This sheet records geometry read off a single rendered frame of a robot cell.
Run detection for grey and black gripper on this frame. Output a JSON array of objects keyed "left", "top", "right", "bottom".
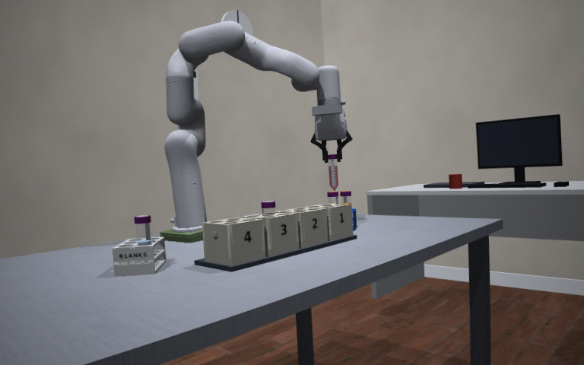
[{"left": 311, "top": 108, "right": 352, "bottom": 163}]

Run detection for white tube rack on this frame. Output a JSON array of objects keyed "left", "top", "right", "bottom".
[{"left": 113, "top": 237, "right": 167, "bottom": 276}]

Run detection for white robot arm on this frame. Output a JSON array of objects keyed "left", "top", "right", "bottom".
[{"left": 164, "top": 21, "right": 345, "bottom": 233}]

